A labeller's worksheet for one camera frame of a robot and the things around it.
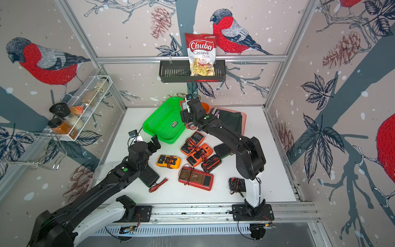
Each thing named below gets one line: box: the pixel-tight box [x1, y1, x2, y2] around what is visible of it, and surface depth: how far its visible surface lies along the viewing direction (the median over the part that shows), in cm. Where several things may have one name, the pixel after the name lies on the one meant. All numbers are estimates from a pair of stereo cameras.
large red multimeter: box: [177, 166, 214, 191], surface depth 83 cm
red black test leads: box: [148, 177, 169, 193], surface depth 83 cm
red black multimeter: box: [179, 99, 197, 130], surface depth 87 cm
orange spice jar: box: [47, 117, 79, 140], surface depth 63 cm
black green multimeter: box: [138, 164, 160, 188], surface depth 83 cm
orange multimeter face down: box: [186, 143, 214, 168], surface depth 90 cm
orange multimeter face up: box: [180, 131, 206, 156], surface depth 97 cm
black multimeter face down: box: [213, 143, 231, 160], surface depth 95 cm
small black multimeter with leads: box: [201, 154, 222, 173], surface depth 89 cm
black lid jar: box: [48, 102, 71, 118], surface depth 64 cm
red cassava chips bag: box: [185, 32, 218, 77], surface depth 85 cm
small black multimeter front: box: [228, 177, 247, 195], surface depth 80 cm
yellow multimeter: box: [156, 154, 182, 170], surface depth 90 cm
